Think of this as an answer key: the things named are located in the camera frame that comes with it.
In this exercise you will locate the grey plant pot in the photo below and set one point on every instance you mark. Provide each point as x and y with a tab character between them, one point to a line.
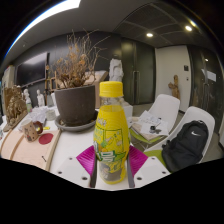
75	105

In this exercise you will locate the stack of papers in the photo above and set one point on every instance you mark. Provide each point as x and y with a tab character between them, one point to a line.
148	123

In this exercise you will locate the wooden easel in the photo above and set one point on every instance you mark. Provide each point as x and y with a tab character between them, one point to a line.
50	78

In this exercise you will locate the white plaster statue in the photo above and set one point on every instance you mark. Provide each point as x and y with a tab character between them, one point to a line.
116	70

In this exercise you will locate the round ceiling lights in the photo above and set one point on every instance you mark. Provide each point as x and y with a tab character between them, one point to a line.
149	34

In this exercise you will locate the light wooden drawing board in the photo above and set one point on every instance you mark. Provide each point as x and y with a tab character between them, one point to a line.
26	151

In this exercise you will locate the yellow drink bottle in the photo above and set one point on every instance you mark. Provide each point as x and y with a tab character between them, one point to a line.
111	133

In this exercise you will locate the grey pot saucer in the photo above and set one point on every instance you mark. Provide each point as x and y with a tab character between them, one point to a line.
75	128

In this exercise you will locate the wooden figure statue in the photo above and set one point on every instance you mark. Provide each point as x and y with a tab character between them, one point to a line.
174	86

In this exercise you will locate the printed beige mug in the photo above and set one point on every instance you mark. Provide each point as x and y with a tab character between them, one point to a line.
30	131

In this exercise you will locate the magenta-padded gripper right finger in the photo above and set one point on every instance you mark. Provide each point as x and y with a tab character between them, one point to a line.
137	160

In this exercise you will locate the brown carved wooden sculpture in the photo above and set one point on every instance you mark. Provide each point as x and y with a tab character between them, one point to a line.
15	106

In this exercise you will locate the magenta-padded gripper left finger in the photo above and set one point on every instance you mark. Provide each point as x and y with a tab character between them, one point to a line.
85	160

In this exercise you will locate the small green-label bottle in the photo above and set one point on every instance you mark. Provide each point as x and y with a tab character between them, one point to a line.
29	105

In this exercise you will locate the dried brown plant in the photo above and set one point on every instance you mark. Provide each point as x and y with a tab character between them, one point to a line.
75	65

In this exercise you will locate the black backpack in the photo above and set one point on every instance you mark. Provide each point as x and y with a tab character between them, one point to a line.
186	145

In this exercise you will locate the black wall screen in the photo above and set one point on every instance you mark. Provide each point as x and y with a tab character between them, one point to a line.
31	68

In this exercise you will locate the flat round red coaster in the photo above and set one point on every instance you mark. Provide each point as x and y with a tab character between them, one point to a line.
46	138

